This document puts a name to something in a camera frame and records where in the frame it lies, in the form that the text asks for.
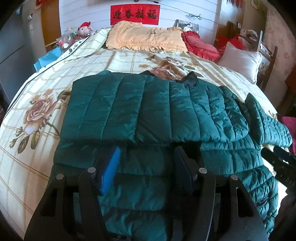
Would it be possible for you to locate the dark green puffer jacket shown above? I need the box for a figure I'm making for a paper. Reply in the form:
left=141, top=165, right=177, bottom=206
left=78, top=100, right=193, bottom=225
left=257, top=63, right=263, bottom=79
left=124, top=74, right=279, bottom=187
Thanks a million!
left=50, top=71, right=292, bottom=240

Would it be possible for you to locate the floral cream bed quilt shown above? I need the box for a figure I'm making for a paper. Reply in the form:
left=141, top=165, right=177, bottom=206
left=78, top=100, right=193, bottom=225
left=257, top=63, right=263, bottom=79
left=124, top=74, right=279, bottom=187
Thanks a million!
left=1, top=28, right=276, bottom=237

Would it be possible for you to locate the white satin pillow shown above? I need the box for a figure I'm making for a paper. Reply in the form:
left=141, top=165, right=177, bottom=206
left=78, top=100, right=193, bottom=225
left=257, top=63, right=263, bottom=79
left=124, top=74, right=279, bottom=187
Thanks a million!
left=218, top=42, right=262, bottom=84

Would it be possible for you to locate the blue bag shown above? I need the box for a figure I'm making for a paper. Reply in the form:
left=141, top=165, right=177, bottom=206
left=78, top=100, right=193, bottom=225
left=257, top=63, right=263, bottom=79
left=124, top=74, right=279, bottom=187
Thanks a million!
left=34, top=47, right=62, bottom=71

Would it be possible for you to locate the red heart-shaped cushion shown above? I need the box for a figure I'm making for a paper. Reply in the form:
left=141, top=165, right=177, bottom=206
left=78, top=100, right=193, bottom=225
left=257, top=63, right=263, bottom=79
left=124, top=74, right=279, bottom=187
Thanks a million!
left=181, top=31, right=221, bottom=62

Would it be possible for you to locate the orange fringed pillow cover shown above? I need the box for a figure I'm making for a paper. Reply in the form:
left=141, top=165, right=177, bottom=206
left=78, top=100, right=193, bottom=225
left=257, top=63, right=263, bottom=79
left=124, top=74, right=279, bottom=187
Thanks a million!
left=106, top=21, right=188, bottom=52

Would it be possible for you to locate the plush doll with red hat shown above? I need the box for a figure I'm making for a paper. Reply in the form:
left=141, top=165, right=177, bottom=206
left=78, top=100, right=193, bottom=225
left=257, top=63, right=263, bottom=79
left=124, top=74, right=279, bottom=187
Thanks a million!
left=77, top=22, right=93, bottom=38

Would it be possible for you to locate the grey refrigerator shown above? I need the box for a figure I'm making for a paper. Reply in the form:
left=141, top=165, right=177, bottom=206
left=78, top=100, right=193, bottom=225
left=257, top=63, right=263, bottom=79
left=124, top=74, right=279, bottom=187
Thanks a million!
left=1, top=1, right=46, bottom=103

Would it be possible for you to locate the red banner with characters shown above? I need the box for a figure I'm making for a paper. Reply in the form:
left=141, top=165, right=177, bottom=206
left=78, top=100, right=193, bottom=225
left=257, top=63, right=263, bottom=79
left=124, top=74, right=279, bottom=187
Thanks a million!
left=110, top=4, right=160, bottom=25

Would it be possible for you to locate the framed photo on wall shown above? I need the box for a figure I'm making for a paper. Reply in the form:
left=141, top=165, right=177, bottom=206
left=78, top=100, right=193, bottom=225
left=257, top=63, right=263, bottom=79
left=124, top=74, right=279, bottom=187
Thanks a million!
left=176, top=20, right=199, bottom=33

